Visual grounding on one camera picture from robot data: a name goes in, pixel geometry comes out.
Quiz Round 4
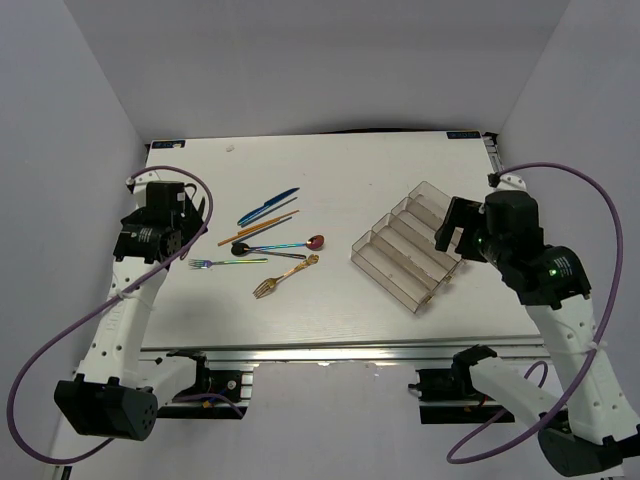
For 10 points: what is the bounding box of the black spoon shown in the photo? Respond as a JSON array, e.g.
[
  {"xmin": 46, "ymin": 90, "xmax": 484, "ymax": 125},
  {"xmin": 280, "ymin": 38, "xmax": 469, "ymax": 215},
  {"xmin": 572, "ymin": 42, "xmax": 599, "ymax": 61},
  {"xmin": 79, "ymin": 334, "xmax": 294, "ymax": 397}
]
[{"xmin": 231, "ymin": 242, "xmax": 306, "ymax": 260}]

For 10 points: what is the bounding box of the gold fork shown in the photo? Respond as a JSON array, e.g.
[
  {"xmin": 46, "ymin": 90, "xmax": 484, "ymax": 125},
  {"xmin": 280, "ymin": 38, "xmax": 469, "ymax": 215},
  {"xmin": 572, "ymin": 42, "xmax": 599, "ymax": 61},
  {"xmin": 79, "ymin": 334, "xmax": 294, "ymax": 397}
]
[{"xmin": 253, "ymin": 254, "xmax": 319, "ymax": 299}]

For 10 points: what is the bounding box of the iridescent purple spoon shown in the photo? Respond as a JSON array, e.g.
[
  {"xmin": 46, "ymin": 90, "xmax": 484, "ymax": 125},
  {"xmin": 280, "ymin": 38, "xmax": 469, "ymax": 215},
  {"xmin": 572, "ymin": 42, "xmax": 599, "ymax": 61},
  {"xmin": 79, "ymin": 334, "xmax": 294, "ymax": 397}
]
[{"xmin": 250, "ymin": 234, "xmax": 325, "ymax": 251}]

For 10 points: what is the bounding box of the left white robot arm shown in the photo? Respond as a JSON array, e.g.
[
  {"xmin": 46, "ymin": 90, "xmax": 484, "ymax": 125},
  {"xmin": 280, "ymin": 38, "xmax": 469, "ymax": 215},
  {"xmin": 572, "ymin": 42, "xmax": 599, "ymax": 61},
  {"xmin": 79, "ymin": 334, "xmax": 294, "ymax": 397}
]
[{"xmin": 54, "ymin": 177, "xmax": 212, "ymax": 441}]

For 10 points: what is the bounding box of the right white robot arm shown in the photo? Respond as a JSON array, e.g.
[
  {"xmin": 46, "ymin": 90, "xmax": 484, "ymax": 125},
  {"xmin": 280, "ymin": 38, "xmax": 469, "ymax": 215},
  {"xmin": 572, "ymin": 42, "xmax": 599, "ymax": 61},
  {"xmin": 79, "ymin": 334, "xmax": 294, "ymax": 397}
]
[{"xmin": 435, "ymin": 173, "xmax": 639, "ymax": 477}]

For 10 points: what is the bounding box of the blue chopstick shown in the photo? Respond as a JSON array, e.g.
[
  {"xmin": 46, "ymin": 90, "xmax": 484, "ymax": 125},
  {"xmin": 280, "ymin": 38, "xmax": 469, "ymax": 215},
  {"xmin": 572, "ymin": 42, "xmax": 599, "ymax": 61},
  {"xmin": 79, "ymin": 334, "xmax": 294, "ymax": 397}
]
[{"xmin": 237, "ymin": 196, "xmax": 298, "ymax": 238}]

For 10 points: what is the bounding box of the left blue corner sticker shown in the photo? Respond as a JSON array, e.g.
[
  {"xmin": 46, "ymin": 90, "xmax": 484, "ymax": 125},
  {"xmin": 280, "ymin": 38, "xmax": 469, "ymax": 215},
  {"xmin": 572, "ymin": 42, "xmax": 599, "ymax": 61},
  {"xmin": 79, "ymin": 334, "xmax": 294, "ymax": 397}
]
[{"xmin": 150, "ymin": 140, "xmax": 186, "ymax": 149}]

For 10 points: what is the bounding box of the blue corner sticker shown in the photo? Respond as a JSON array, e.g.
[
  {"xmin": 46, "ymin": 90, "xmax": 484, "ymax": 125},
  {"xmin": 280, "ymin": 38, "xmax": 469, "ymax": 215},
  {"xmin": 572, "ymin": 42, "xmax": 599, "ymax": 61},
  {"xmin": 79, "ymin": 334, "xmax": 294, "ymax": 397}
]
[
  {"xmin": 150, "ymin": 140, "xmax": 186, "ymax": 149},
  {"xmin": 446, "ymin": 131, "xmax": 482, "ymax": 140}
]

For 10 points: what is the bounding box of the orange chopstick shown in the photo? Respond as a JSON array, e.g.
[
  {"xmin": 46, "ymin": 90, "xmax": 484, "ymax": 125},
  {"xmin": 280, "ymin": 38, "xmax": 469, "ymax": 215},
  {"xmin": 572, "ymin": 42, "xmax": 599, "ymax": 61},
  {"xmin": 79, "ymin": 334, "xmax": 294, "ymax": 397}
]
[{"xmin": 217, "ymin": 210, "xmax": 300, "ymax": 246}]

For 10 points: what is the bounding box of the blue knife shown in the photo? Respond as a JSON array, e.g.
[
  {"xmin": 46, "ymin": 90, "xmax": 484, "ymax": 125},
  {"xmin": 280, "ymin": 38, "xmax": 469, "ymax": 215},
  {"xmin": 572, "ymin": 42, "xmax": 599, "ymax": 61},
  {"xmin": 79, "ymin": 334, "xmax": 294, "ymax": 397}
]
[{"xmin": 237, "ymin": 187, "xmax": 299, "ymax": 226}]

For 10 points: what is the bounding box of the clear four-slot utensil organizer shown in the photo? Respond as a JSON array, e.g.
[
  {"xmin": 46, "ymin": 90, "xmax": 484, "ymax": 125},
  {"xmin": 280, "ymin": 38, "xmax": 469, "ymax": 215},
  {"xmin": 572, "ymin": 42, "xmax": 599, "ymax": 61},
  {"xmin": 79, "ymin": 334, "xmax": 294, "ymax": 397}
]
[{"xmin": 351, "ymin": 181, "xmax": 464, "ymax": 313}]

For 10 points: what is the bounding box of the right blue corner sticker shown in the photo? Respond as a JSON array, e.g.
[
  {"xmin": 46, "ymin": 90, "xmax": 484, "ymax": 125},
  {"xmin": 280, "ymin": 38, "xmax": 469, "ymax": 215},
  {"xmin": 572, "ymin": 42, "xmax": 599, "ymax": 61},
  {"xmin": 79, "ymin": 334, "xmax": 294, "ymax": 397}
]
[{"xmin": 446, "ymin": 131, "xmax": 482, "ymax": 140}]

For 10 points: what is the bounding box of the aluminium table rail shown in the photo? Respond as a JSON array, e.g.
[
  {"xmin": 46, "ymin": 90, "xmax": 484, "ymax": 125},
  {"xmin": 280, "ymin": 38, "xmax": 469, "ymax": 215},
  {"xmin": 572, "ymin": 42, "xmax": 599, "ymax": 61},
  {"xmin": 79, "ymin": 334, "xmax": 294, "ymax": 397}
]
[{"xmin": 138, "ymin": 341, "xmax": 556, "ymax": 371}]

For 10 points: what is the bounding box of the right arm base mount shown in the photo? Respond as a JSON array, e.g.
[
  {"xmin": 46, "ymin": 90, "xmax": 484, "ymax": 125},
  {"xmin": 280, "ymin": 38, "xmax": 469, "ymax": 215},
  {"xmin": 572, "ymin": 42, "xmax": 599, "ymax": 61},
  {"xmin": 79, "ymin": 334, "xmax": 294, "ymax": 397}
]
[{"xmin": 408, "ymin": 369, "xmax": 502, "ymax": 425}]

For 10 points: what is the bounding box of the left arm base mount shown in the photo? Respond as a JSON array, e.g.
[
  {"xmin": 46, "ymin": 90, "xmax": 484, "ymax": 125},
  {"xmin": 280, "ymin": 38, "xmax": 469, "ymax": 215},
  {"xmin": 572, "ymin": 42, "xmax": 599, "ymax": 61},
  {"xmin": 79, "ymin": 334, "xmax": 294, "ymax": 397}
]
[{"xmin": 158, "ymin": 350, "xmax": 251, "ymax": 420}]

